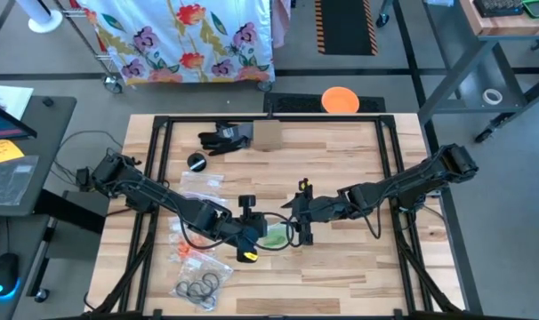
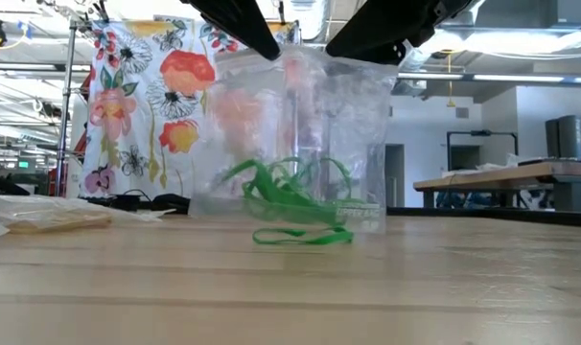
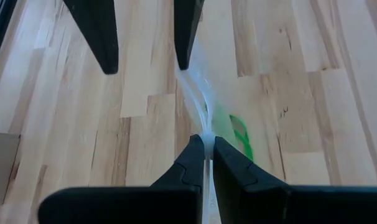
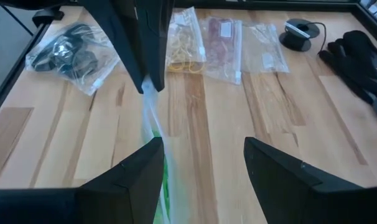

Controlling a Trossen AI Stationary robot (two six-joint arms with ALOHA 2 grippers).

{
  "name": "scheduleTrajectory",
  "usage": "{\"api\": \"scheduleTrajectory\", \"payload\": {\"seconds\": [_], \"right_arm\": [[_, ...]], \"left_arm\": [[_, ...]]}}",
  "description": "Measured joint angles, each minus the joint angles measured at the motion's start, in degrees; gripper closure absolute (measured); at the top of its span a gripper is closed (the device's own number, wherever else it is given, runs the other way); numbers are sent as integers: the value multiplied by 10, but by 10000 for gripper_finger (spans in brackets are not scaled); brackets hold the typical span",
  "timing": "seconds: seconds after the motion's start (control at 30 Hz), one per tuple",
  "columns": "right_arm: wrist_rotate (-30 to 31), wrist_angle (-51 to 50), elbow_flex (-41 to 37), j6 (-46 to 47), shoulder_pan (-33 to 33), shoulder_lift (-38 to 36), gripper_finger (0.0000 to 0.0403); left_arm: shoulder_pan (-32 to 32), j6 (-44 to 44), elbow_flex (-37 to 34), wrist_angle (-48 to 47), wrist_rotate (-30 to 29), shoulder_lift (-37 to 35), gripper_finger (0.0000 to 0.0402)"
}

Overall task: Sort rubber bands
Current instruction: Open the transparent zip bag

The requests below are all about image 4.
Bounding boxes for wide black rubber band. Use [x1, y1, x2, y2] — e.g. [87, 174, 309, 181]
[29, 34, 71, 74]
[57, 49, 99, 80]
[60, 23, 99, 63]

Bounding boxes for clear plastic zip bag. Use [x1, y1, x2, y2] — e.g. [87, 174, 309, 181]
[141, 74, 183, 224]
[241, 23, 291, 74]
[25, 21, 121, 96]
[165, 6, 207, 74]
[200, 17, 243, 85]

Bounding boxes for black work gloves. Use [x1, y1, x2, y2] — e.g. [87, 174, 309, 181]
[318, 30, 377, 118]

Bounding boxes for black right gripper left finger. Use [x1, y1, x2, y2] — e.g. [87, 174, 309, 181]
[0, 136, 165, 224]

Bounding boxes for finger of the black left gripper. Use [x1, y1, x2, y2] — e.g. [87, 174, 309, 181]
[135, 0, 176, 93]
[78, 0, 146, 94]

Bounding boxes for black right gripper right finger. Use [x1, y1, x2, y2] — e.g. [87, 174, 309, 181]
[244, 137, 377, 224]

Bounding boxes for green rubber band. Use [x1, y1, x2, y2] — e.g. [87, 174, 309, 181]
[152, 130, 171, 224]

